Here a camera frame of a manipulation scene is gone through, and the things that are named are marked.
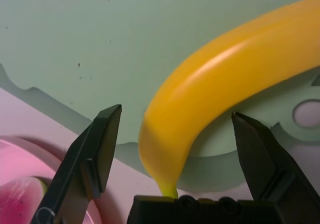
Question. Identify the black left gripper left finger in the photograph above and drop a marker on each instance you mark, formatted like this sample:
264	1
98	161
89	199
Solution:
82	164

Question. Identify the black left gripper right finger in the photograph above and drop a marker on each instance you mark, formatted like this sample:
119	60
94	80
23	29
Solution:
265	164

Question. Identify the red toy watermelon slice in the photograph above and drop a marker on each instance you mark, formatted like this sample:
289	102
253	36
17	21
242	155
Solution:
17	199

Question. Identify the yellow toy banana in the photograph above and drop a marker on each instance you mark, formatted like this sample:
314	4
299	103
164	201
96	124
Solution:
200	96

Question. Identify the pink plastic plate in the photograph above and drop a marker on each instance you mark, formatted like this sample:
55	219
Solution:
20	159

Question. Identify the light green plate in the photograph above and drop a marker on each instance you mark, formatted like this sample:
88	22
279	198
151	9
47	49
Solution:
100	46

